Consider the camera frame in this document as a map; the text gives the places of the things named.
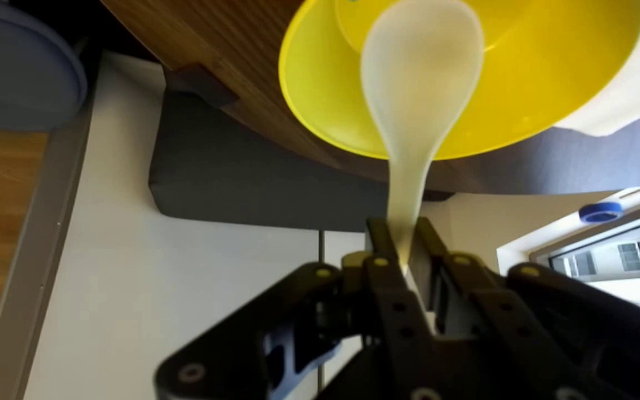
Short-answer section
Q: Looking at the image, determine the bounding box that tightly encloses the grey window frame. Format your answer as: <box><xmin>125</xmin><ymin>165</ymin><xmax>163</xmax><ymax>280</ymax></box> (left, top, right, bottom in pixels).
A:
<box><xmin>496</xmin><ymin>173</ymin><xmax>640</xmax><ymax>321</ymax></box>

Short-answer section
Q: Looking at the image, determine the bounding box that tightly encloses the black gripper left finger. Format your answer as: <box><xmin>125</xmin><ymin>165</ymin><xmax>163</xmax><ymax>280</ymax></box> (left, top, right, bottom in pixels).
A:
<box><xmin>153</xmin><ymin>216</ymin><xmax>441</xmax><ymax>400</ymax></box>

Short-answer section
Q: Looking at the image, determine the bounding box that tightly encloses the white plastic spoon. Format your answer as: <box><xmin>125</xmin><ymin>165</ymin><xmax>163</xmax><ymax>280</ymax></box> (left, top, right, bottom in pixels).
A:
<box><xmin>359</xmin><ymin>0</ymin><xmax>488</xmax><ymax>273</ymax></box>

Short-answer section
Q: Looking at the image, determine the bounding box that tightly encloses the yellow plastic bowl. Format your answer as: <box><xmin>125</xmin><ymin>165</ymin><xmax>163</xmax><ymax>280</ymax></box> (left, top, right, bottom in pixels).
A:
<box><xmin>276</xmin><ymin>0</ymin><xmax>640</xmax><ymax>163</ymax></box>

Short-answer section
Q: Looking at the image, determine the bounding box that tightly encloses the blue round lid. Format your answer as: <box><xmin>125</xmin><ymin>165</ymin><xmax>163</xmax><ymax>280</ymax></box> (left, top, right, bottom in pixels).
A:
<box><xmin>575</xmin><ymin>197</ymin><xmax>628</xmax><ymax>226</ymax></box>

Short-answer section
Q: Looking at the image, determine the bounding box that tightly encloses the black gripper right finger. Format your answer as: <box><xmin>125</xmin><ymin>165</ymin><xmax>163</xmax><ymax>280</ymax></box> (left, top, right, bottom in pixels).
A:
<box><xmin>409</xmin><ymin>216</ymin><xmax>640</xmax><ymax>400</ymax></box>

